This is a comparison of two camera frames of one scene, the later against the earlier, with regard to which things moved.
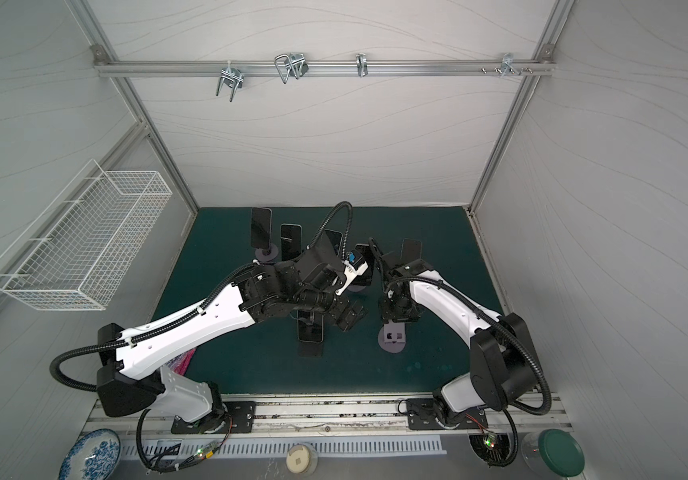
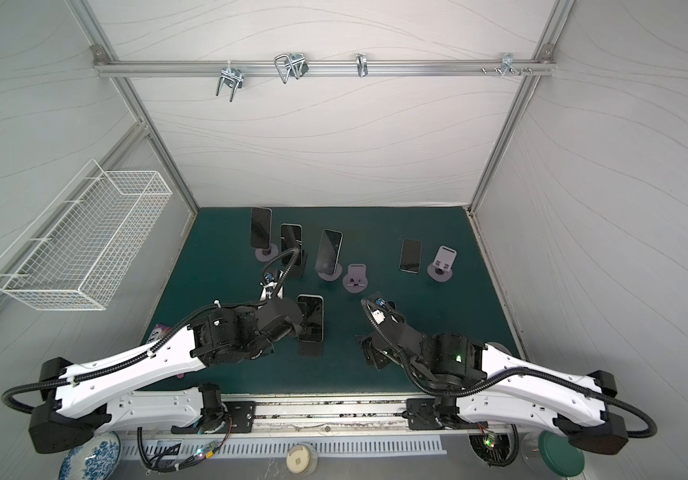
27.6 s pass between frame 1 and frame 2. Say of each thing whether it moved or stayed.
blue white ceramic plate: stayed
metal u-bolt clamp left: stayed
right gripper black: moved
